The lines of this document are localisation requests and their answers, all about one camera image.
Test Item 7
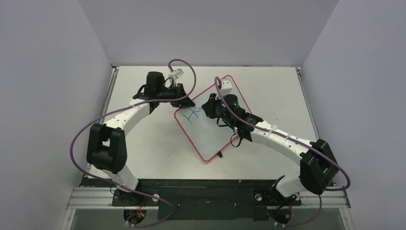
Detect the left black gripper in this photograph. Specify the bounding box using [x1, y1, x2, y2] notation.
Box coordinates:
[157, 84, 195, 109]

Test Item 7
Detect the pink-framed whiteboard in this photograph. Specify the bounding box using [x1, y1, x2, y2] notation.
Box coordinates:
[174, 85, 234, 162]

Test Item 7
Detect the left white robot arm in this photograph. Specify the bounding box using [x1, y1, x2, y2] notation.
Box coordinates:
[86, 69, 195, 206]

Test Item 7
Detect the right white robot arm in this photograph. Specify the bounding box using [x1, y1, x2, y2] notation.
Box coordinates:
[202, 93, 338, 205]

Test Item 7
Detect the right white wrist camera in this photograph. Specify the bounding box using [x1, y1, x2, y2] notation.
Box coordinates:
[218, 80, 233, 96]

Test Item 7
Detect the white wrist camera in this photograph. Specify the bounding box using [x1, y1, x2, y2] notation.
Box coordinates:
[218, 80, 233, 96]
[168, 69, 184, 87]

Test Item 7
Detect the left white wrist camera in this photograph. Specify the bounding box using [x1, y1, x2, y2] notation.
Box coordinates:
[168, 69, 184, 87]

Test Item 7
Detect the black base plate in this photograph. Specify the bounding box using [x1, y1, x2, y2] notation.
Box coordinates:
[80, 177, 302, 224]

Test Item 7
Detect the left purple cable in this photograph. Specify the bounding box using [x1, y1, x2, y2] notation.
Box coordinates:
[69, 58, 197, 228]

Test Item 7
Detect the aluminium frame rail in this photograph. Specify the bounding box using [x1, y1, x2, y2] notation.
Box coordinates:
[65, 67, 120, 230]

